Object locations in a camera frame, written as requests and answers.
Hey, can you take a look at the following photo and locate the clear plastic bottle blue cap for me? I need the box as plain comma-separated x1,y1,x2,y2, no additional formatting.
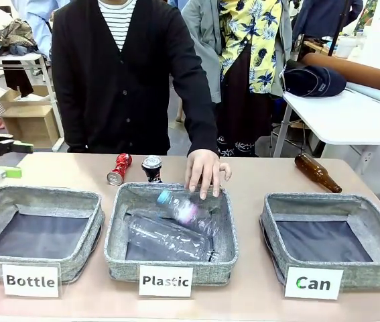
156,189,225,236

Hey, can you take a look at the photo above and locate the white label card Bottle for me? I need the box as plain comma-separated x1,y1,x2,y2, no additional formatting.
1,263,60,299

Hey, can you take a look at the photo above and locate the person in navy top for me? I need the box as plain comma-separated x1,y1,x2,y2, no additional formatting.
292,0,365,43

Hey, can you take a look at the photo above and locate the white bucket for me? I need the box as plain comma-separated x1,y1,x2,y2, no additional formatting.
336,34,359,58

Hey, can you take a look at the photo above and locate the grey fabric basket plastic label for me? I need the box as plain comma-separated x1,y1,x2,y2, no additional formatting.
103,181,239,286

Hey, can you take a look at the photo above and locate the light blue rolled sheet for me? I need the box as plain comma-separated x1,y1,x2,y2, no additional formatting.
344,81,380,109

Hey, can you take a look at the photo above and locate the large clear plastic bottle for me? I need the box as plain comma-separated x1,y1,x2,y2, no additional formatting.
127,212,218,263

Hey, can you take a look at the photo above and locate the white label card Can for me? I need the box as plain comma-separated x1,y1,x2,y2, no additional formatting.
283,266,344,301

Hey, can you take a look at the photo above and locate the white side table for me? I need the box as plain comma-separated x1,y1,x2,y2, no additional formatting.
271,75,380,175

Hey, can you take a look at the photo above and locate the navy baseball cap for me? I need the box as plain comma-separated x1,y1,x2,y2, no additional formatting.
281,59,348,99

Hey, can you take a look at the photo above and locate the person's left forearm black sleeve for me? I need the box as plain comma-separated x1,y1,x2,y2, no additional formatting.
176,63,219,158

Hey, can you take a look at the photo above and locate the brown glass bottle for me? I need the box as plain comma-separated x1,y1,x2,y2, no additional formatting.
294,153,343,195

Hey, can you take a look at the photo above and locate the person's left hand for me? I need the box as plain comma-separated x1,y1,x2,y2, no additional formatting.
184,148,233,201

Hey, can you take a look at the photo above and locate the grey fabric basket can label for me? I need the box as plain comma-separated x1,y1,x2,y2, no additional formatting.
259,191,380,292

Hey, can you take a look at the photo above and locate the crushed red can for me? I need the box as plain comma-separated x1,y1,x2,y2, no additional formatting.
106,152,133,186

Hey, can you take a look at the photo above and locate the person in black cardigan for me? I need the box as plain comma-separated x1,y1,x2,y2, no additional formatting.
51,0,219,158

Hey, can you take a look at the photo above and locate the pile of patterned clothes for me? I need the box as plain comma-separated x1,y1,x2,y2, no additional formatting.
0,17,39,57

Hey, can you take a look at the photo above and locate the wooden box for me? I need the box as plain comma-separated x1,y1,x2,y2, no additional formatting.
0,104,60,149

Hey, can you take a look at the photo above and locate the brown rolled paper tube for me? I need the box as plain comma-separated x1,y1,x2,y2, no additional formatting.
301,52,380,92

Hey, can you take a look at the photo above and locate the white label card Plastic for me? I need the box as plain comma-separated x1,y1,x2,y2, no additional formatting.
138,264,194,298

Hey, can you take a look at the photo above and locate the white clothes rack table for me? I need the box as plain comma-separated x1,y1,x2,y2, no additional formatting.
0,52,60,152

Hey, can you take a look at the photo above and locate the person in light blue shirt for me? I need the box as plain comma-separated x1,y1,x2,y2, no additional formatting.
10,0,72,61

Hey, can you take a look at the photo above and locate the crushed black can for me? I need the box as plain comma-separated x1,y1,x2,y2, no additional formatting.
141,154,164,184

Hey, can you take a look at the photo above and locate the person in yellow floral shirt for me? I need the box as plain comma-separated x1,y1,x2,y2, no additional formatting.
180,0,294,158

